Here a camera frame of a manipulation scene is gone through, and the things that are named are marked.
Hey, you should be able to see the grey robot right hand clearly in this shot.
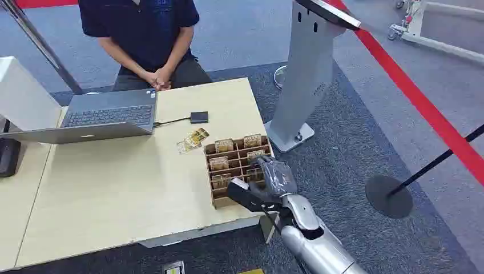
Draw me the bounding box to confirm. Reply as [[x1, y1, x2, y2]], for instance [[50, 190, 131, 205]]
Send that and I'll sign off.
[[247, 155, 299, 204]]

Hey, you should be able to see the person's right hand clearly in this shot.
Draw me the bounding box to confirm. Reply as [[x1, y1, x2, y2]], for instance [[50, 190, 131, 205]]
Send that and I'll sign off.
[[144, 70, 163, 90]]

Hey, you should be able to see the person's left hand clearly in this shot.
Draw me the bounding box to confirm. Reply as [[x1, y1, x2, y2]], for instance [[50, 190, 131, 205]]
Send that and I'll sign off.
[[154, 66, 173, 92]]

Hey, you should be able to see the wooden card box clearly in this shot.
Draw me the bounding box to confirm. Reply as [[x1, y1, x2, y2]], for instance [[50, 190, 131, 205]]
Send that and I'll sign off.
[[203, 134, 275, 210]]

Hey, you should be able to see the person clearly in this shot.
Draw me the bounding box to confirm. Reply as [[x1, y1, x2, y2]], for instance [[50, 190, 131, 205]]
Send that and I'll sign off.
[[78, 0, 213, 92]]

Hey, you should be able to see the small black adapter box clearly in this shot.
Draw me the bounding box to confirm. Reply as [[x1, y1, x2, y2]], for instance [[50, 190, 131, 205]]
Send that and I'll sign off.
[[189, 111, 209, 125]]

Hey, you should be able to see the grey laptop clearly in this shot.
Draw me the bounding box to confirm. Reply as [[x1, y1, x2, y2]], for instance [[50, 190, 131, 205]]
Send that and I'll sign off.
[[0, 88, 158, 146]]

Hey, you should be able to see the pale card with yellow print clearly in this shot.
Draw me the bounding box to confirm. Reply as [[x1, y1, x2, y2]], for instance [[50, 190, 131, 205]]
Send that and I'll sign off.
[[176, 138, 198, 155]]

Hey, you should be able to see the round metal base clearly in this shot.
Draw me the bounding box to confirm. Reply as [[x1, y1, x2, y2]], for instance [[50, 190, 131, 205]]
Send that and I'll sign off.
[[273, 65, 288, 91]]

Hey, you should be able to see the grey kiosk stand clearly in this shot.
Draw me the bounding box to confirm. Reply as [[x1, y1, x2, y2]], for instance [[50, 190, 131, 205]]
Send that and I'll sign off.
[[264, 0, 362, 154]]

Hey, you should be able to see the black stanchion with round base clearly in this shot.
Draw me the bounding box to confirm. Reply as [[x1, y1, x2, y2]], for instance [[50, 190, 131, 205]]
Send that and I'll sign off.
[[365, 124, 484, 220]]

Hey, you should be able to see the grey metal pole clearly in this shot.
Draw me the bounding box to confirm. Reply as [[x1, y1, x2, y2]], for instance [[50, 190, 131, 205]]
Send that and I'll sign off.
[[0, 0, 85, 96]]

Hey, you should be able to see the white box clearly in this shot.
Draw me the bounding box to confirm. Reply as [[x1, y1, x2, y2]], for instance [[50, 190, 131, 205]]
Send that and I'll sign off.
[[0, 56, 62, 132]]

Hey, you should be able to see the floor socket plate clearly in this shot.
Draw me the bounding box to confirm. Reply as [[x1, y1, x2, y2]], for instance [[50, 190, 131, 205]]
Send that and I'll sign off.
[[162, 260, 187, 274]]

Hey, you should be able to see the red barrier belt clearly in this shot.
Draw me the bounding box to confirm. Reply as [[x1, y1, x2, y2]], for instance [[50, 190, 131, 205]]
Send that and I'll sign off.
[[324, 0, 484, 187]]

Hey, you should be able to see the black device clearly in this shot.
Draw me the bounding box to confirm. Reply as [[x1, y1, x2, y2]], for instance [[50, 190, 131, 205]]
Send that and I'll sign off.
[[0, 138, 22, 179]]

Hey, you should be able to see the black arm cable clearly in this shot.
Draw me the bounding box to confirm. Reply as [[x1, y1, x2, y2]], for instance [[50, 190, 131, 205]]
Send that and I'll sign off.
[[260, 205, 305, 274]]

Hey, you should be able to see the black adapter cable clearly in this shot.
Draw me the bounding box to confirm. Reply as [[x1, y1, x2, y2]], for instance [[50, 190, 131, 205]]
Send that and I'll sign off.
[[152, 116, 192, 128]]

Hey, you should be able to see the pale desk leg bracket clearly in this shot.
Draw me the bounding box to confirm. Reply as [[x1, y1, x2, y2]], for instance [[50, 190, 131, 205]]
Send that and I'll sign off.
[[259, 213, 281, 245]]

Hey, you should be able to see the white frame with casters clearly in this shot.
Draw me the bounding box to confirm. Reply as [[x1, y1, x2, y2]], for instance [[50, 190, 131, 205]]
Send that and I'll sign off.
[[387, 0, 484, 66]]

